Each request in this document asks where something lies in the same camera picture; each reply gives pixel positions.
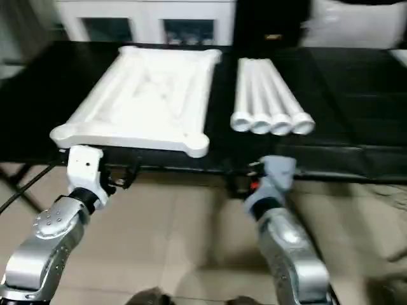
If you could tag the white plastic table top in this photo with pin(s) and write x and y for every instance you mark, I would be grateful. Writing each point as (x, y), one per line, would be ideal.
(143, 95)

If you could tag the white plastic table leg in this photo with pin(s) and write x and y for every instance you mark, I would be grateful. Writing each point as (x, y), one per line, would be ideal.
(242, 95)
(257, 95)
(286, 95)
(271, 95)

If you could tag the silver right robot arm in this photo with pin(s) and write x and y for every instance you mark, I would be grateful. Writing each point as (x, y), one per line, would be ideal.
(292, 254)

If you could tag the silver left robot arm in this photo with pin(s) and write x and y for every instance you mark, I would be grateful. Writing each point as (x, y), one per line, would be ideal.
(38, 241)

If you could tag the dark round robot body part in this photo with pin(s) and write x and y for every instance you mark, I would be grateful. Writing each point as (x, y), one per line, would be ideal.
(159, 298)

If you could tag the black work mat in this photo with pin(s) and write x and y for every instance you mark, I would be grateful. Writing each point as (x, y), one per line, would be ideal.
(349, 111)

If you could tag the black speaker with gold label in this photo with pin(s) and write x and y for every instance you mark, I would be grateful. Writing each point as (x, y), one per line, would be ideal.
(270, 19)

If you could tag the white sideboard with glass doors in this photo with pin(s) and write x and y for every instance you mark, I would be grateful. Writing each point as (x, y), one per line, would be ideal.
(146, 12)

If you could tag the grey cushion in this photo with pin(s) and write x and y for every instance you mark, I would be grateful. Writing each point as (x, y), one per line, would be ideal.
(356, 22)

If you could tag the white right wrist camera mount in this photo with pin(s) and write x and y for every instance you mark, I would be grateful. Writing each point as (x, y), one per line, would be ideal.
(276, 178)

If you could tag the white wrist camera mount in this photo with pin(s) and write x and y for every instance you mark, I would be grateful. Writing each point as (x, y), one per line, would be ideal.
(84, 171)
(276, 178)

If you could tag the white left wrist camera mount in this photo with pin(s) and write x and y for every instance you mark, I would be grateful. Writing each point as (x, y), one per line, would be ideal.
(84, 171)

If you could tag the black metal frame leg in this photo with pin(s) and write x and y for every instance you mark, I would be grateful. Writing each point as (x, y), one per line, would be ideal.
(35, 205)

